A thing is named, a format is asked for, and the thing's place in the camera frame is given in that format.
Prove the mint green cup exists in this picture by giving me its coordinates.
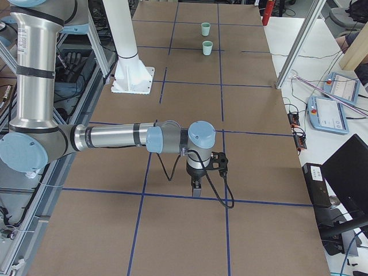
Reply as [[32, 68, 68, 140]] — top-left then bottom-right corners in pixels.
[[202, 41, 213, 56], [201, 22, 211, 37]]

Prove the grabber reach stick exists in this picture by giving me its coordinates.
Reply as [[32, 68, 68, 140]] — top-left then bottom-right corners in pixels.
[[292, 75, 367, 118]]

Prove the black camera cable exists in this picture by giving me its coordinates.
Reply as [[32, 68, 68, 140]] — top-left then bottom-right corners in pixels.
[[155, 150, 235, 209]]

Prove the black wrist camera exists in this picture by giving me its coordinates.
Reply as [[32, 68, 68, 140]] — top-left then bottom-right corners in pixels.
[[207, 152, 228, 173]]

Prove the black desktop box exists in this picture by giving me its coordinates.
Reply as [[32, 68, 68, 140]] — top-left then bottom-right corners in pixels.
[[302, 163, 331, 208]]

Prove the orange black connector block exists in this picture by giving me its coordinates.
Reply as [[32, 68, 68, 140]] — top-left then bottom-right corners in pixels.
[[287, 112, 300, 128]]

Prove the red cylinder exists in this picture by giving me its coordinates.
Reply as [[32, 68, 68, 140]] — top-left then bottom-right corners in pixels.
[[262, 0, 275, 26]]

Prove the far blue teach pendant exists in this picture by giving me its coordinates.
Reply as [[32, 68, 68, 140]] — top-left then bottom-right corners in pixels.
[[323, 72, 361, 106]]

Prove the black computer monitor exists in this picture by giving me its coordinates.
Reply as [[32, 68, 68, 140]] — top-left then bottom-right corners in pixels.
[[321, 134, 367, 218]]

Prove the white pedestal column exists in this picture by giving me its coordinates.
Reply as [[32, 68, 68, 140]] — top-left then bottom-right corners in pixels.
[[103, 0, 155, 95]]

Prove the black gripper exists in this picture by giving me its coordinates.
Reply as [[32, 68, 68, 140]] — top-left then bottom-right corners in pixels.
[[186, 164, 206, 198]]

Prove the aluminium side frame rail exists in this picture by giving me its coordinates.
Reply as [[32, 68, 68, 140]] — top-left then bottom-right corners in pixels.
[[1, 68, 105, 275]]

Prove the aluminium frame post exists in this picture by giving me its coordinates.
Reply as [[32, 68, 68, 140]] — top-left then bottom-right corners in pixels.
[[275, 0, 326, 89]]

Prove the near blue teach pendant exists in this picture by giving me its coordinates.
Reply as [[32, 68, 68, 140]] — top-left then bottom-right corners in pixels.
[[307, 95, 349, 135]]

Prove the blue teach pendant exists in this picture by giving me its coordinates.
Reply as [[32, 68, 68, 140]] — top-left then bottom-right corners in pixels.
[[323, 72, 361, 106], [307, 95, 349, 135]]

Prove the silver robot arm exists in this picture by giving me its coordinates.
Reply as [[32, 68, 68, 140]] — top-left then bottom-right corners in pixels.
[[1, 1, 216, 197]]

